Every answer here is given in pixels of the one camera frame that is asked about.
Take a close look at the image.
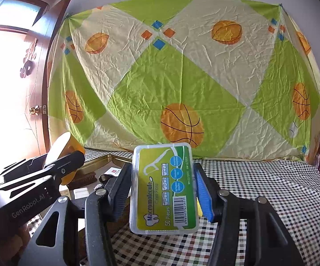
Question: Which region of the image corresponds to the white card box red mark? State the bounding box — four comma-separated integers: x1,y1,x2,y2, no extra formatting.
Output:
104,167,122,177

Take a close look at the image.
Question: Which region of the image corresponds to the brown wooden brush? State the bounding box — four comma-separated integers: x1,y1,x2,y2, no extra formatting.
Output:
68,171,97,186

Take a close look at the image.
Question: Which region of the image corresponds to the yellow round container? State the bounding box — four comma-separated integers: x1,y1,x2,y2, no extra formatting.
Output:
42,132,86,186

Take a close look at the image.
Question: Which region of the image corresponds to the green basketball print sheet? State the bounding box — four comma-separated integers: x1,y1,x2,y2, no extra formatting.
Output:
48,0,320,163

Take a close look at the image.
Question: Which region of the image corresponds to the brass door handle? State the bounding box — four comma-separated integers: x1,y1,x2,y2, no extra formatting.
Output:
28,104,47,116

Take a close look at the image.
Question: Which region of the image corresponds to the brown wooden door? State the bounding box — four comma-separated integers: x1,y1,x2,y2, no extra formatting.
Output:
0,0,73,169

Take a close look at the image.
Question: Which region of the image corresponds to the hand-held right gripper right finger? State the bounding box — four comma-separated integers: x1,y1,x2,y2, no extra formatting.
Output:
193,163,304,266

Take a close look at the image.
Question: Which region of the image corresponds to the checkered bed sheet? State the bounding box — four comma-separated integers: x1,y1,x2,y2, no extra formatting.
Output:
27,147,320,266

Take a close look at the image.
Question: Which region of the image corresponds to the green label dental floss box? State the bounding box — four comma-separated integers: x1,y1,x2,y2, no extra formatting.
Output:
129,142,201,235

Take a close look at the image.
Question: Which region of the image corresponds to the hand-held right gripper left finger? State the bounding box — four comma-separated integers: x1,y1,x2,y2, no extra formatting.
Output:
19,163,134,266

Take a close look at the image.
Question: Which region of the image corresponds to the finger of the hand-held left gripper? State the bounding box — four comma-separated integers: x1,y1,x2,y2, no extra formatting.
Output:
0,150,86,199
0,155,50,183

